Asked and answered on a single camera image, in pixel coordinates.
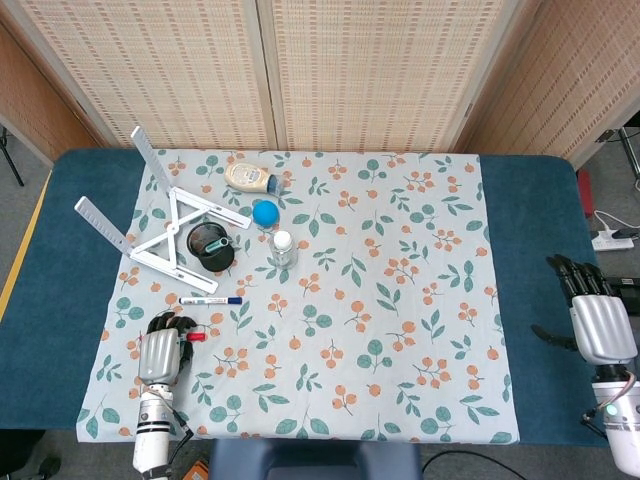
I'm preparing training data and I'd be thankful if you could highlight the floral fruit print tablecloth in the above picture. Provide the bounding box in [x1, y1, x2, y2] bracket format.
[75, 148, 522, 447]

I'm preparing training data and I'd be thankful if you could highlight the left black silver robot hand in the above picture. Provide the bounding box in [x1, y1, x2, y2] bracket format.
[136, 311, 199, 387]

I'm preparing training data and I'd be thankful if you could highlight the red box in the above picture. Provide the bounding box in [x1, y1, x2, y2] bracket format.
[575, 168, 595, 219]

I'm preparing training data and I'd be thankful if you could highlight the blue cap white marker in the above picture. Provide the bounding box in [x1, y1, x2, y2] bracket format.
[178, 295, 244, 307]

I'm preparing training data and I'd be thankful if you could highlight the white power strip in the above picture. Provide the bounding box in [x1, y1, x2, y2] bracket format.
[590, 234, 636, 253]

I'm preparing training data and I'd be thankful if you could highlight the black device box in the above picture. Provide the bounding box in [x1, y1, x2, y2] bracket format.
[602, 276, 640, 302]

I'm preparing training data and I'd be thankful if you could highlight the black tripod leg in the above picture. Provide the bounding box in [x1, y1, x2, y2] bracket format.
[0, 125, 26, 188]

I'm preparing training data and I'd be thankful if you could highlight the white power cable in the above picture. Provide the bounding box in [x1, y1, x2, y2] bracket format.
[591, 209, 622, 239]

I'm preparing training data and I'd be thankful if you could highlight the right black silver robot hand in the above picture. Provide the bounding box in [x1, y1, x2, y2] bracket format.
[530, 253, 640, 382]

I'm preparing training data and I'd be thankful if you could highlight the metal stand with black clamp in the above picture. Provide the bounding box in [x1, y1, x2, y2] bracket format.
[594, 126, 640, 194]

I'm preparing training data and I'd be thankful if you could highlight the clear bottle white cap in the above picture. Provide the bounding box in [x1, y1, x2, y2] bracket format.
[270, 229, 300, 272]

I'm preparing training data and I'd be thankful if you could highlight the dark blue chair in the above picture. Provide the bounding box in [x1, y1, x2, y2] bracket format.
[208, 438, 423, 480]

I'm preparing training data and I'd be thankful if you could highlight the black floor cable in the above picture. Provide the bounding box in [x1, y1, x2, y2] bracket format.
[420, 450, 527, 480]

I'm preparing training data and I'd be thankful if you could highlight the woven bamboo folding screen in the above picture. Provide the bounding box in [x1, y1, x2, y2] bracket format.
[0, 0, 640, 169]

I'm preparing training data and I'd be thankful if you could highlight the white folding laptop stand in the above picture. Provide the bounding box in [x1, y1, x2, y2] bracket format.
[73, 125, 253, 296]

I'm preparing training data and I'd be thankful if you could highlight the blue ball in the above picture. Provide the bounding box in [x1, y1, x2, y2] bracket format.
[251, 199, 280, 226]

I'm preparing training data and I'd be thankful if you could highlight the black mesh pen holder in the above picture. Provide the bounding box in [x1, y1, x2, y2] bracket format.
[185, 222, 237, 274]

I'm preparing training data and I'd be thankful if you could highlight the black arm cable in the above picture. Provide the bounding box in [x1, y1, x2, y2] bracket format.
[167, 407, 195, 464]

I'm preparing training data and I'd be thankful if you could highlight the cream mayonnaise squeeze bottle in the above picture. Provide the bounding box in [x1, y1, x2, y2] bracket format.
[223, 160, 287, 197]

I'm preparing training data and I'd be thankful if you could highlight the blue table cover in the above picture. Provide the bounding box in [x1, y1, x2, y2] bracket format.
[0, 148, 614, 449]

